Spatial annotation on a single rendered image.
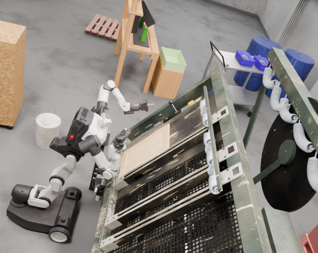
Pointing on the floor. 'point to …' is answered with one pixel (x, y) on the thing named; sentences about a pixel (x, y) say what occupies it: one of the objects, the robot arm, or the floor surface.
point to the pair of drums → (298, 59)
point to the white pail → (46, 129)
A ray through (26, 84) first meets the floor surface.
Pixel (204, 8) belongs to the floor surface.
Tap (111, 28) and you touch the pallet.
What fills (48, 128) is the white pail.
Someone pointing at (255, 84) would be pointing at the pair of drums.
